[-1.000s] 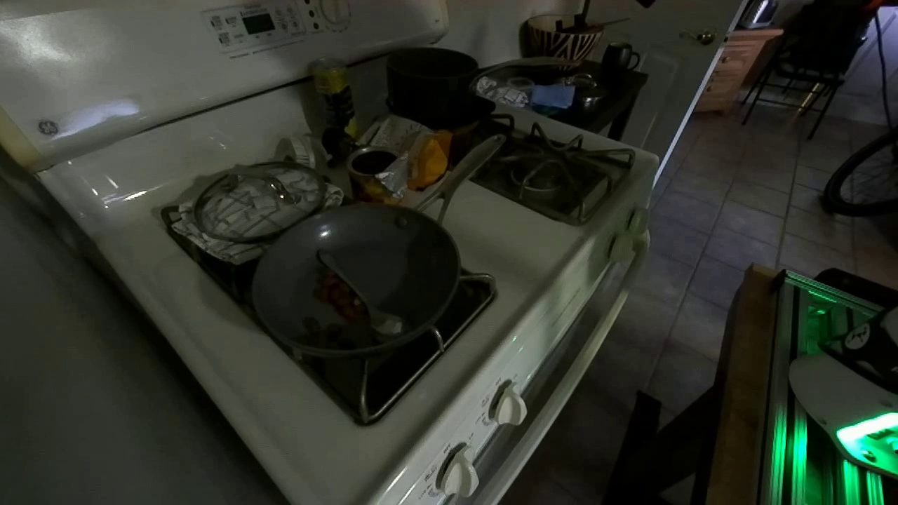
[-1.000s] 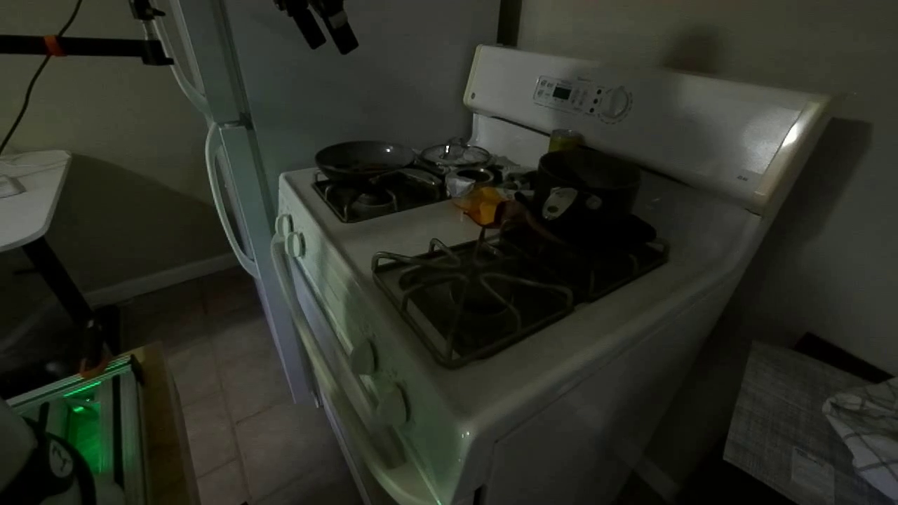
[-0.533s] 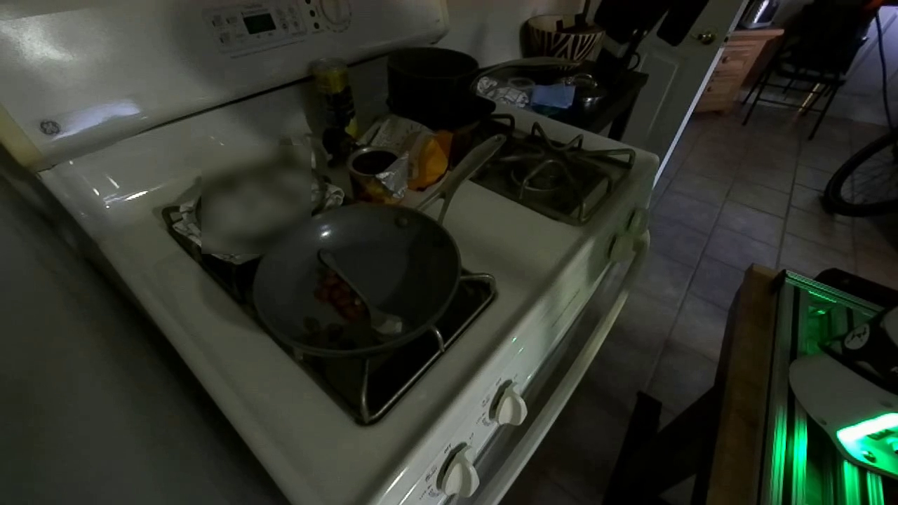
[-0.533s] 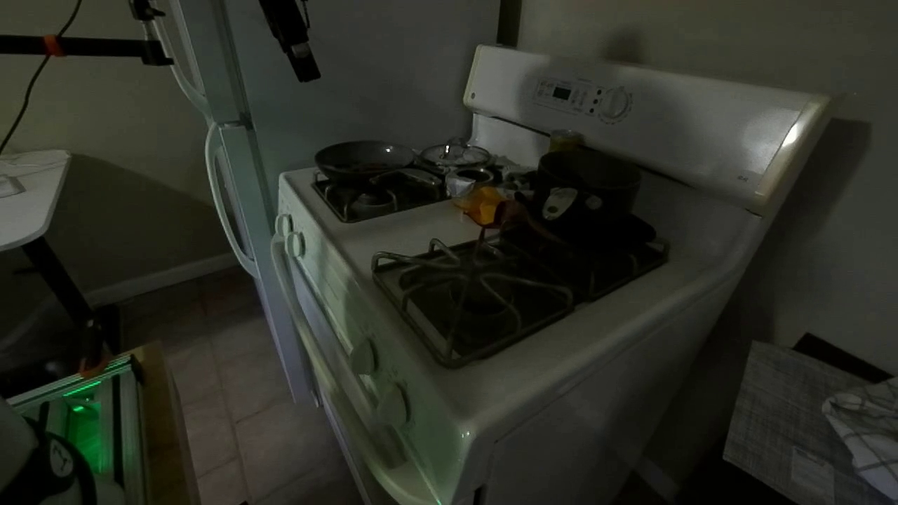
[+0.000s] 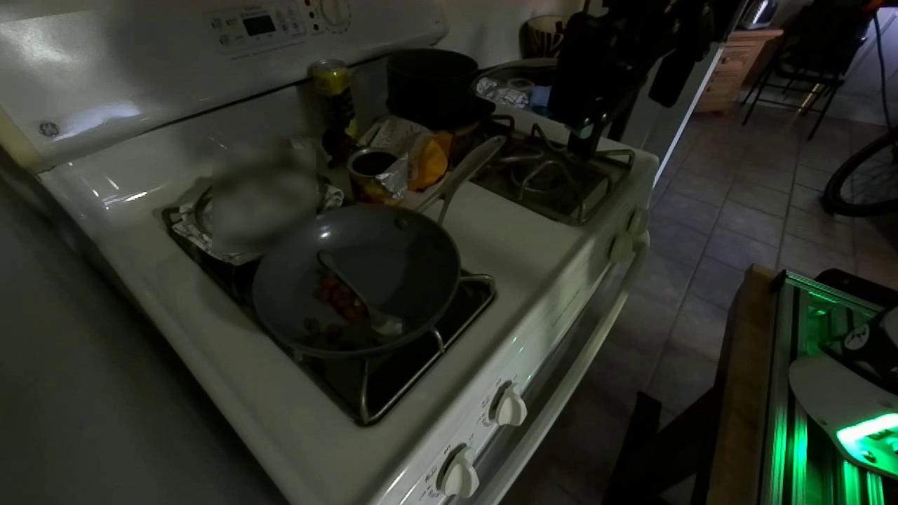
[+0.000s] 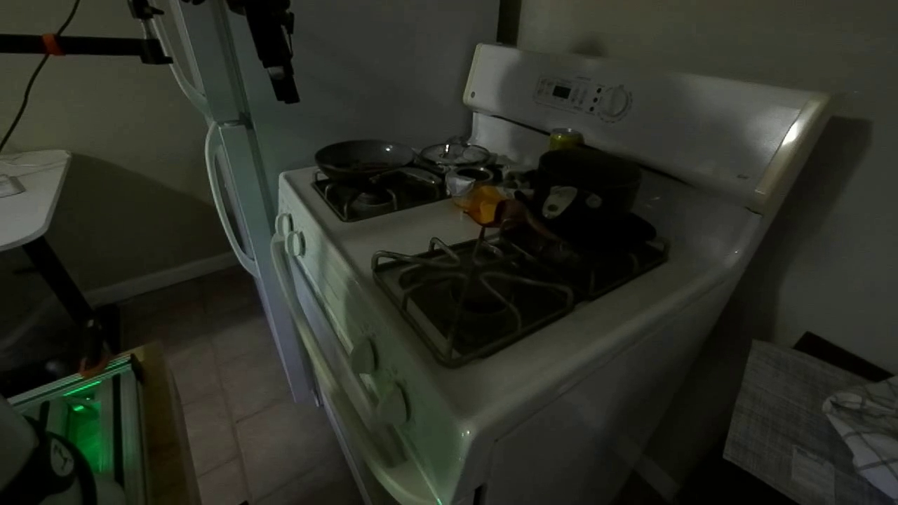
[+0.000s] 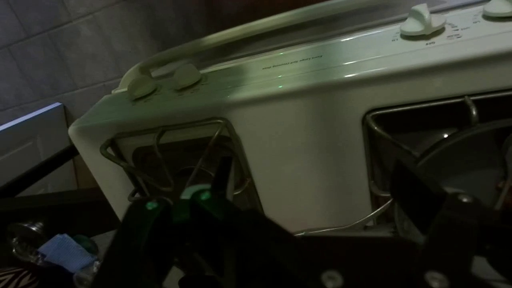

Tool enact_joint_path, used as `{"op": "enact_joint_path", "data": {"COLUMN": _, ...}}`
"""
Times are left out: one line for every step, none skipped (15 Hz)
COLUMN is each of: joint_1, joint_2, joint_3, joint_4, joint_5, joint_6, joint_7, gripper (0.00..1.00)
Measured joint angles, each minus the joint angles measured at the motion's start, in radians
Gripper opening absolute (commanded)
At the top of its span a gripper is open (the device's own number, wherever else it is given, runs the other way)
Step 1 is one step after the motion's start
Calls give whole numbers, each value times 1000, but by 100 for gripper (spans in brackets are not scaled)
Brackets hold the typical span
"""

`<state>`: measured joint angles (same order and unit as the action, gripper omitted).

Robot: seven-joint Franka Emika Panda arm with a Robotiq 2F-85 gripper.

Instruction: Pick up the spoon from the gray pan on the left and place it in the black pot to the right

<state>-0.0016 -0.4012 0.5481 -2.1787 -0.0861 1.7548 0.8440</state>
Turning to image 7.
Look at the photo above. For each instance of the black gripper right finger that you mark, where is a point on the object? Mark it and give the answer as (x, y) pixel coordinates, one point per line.
(465, 235)

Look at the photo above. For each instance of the black burner grate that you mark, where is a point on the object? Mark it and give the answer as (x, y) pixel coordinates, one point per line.
(377, 134)
(161, 155)

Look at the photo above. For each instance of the blue sponge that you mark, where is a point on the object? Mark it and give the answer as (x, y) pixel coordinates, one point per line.
(67, 252)

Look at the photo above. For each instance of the zebra striped bowl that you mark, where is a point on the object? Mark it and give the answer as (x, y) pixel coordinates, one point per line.
(17, 279)

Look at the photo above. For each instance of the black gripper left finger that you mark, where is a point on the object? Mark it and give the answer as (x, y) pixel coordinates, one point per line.
(214, 241)

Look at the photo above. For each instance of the black side table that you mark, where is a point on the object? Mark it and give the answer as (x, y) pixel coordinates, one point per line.
(49, 177)

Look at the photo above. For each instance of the round metal tray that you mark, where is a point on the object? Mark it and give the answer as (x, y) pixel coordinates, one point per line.
(27, 241)

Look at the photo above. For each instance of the white GE gas stove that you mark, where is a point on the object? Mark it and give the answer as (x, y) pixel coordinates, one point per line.
(299, 139)

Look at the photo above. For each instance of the white stove knob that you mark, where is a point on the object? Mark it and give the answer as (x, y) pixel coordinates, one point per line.
(142, 87)
(422, 23)
(499, 9)
(185, 78)

